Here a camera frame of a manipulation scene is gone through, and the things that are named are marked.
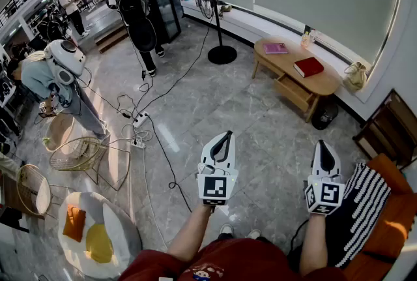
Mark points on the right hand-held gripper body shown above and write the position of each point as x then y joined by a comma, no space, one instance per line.
329,193

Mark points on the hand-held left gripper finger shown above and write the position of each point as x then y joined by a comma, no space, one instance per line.
230,156
206,154

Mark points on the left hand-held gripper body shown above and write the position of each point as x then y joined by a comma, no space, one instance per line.
216,188

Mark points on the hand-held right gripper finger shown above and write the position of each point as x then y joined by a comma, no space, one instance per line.
337,164
316,165

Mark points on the person's left forearm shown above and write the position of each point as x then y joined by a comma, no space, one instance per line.
189,234

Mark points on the person's right forearm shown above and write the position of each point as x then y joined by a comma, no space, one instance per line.
312,247

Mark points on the black white striped cushion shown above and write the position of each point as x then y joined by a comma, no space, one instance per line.
361,208

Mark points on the person's white left shoe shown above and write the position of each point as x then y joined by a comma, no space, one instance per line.
225,230

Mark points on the person's white shoe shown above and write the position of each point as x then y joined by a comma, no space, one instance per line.
253,234
225,230

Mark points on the person's white right shoe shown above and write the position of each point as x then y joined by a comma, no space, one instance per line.
253,234

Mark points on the dark wooden shelf rack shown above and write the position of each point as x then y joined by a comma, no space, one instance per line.
391,129

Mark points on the white power strip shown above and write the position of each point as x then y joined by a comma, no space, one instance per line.
138,143
140,120

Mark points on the orange sofa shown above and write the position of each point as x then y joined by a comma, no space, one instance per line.
394,224

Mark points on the person's red shirt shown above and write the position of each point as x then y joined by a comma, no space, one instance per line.
244,260

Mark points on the beige bag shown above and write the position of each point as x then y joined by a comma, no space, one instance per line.
355,77

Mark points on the red book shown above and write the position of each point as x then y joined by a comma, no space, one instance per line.
307,66

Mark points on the black standing fan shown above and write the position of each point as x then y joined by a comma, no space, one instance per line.
221,54

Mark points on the white round armchair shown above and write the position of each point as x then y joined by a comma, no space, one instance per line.
114,224

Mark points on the pink book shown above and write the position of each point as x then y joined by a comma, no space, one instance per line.
275,48

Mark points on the clear bottle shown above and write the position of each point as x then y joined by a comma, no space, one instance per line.
305,40
313,36

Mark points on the yellow cushion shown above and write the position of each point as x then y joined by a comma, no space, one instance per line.
99,244

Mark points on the orange cushion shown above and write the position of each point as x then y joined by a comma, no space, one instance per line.
74,222

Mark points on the black glass cabinet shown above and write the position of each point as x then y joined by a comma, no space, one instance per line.
166,12

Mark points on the round beige chair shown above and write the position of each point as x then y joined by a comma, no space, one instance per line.
60,133

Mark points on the wooden steps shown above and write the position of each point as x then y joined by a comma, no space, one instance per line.
110,40

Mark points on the gold chair with white cushion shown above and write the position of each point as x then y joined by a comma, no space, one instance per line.
42,195

